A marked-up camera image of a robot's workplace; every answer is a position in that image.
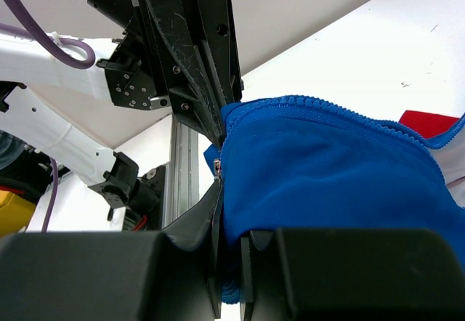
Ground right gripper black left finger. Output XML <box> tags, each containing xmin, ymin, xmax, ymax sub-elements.
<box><xmin>1</xmin><ymin>180</ymin><xmax>222</xmax><ymax>320</ymax></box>

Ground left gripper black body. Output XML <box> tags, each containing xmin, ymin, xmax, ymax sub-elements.
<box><xmin>87</xmin><ymin>0</ymin><xmax>243</xmax><ymax>132</ymax></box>

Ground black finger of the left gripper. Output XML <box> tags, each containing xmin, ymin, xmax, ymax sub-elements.
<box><xmin>201</xmin><ymin>40</ymin><xmax>235</xmax><ymax>105</ymax></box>
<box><xmin>145</xmin><ymin>0</ymin><xmax>222</xmax><ymax>143</ymax></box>

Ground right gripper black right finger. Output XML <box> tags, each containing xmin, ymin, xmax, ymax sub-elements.
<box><xmin>240</xmin><ymin>228</ymin><xmax>464</xmax><ymax>320</ymax></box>

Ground blue white red jacket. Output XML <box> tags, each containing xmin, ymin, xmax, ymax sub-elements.
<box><xmin>203</xmin><ymin>94</ymin><xmax>465</xmax><ymax>306</ymax></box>

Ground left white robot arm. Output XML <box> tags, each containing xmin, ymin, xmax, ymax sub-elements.
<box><xmin>1</xmin><ymin>0</ymin><xmax>243</xmax><ymax>229</ymax></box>

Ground yellow object in background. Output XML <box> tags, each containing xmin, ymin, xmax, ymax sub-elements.
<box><xmin>0</xmin><ymin>188</ymin><xmax>36</xmax><ymax>237</ymax></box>

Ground aluminium front rail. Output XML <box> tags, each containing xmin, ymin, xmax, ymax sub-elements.
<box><xmin>162</xmin><ymin>118</ymin><xmax>200</xmax><ymax>228</ymax></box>

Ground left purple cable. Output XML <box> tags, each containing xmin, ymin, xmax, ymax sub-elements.
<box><xmin>0</xmin><ymin>0</ymin><xmax>97</xmax><ymax>70</ymax></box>

